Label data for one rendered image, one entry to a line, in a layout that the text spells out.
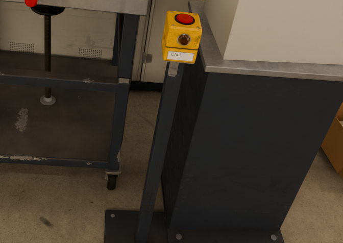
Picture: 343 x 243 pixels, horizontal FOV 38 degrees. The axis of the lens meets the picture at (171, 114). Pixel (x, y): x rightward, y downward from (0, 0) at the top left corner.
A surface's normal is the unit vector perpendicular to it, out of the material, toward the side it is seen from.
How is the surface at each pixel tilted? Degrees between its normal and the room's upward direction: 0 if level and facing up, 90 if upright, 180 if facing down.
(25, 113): 0
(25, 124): 0
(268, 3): 90
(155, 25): 90
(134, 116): 0
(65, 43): 90
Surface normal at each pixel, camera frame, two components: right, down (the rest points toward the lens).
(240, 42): 0.15, 0.66
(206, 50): 0.16, -0.75
